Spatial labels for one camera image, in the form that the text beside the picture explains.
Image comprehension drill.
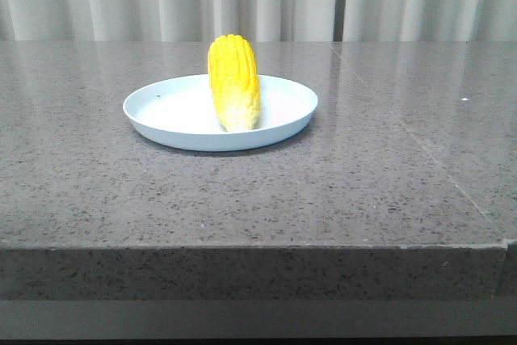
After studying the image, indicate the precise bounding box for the yellow corn cob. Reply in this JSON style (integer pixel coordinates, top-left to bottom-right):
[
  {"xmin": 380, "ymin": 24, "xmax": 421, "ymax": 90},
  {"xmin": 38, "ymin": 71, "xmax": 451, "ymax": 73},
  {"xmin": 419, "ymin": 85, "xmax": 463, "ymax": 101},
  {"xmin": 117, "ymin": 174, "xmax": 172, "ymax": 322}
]
[{"xmin": 208, "ymin": 34, "xmax": 261, "ymax": 132}]

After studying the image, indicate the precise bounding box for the light blue round plate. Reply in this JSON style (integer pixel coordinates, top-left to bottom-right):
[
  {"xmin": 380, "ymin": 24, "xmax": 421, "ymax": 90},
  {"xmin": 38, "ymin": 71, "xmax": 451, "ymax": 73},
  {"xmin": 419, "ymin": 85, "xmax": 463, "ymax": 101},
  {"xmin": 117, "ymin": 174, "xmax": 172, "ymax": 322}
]
[{"xmin": 123, "ymin": 74, "xmax": 318, "ymax": 152}]

